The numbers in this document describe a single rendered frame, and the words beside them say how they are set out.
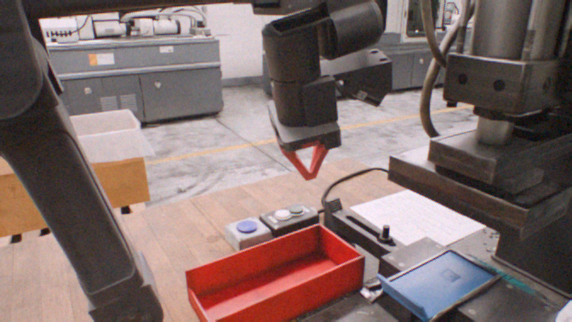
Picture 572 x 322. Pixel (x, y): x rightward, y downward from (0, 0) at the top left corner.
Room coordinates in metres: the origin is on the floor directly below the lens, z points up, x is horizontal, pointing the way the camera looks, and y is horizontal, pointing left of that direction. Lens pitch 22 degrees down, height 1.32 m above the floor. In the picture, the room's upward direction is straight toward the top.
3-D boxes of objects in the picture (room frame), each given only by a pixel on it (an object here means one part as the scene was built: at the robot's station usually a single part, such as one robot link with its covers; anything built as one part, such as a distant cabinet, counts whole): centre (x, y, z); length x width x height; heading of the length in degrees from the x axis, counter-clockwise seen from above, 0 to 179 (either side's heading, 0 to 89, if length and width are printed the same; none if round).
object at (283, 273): (0.49, 0.02, 0.93); 0.25 x 0.12 x 0.06; 123
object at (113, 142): (2.40, 1.26, 0.40); 0.69 x 0.60 x 0.50; 29
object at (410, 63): (7.18, -2.15, 0.49); 5.51 x 1.02 x 0.97; 120
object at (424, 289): (0.40, -0.19, 1.00); 0.15 x 0.07 x 0.03; 123
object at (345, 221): (0.56, -0.13, 0.95); 0.15 x 0.03 x 0.10; 33
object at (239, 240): (0.64, 0.08, 0.90); 0.07 x 0.07 x 0.06; 33
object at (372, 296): (0.41, -0.12, 0.98); 0.07 x 0.02 x 0.01; 123
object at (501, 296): (0.41, -0.23, 0.98); 0.20 x 0.10 x 0.01; 33
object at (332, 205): (0.62, -0.09, 0.95); 0.06 x 0.03 x 0.09; 33
